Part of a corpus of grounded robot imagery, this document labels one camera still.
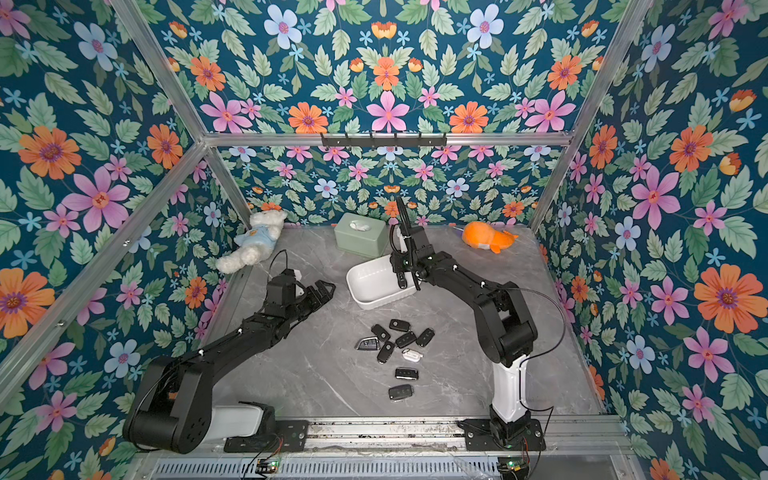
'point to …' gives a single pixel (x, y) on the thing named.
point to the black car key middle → (399, 325)
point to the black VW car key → (386, 352)
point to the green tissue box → (361, 235)
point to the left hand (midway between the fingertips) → (331, 290)
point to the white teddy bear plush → (256, 244)
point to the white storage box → (375, 283)
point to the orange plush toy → (486, 236)
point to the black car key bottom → (401, 391)
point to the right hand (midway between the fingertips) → (396, 256)
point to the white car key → (411, 355)
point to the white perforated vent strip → (330, 468)
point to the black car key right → (425, 337)
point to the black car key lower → (406, 373)
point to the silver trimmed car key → (368, 344)
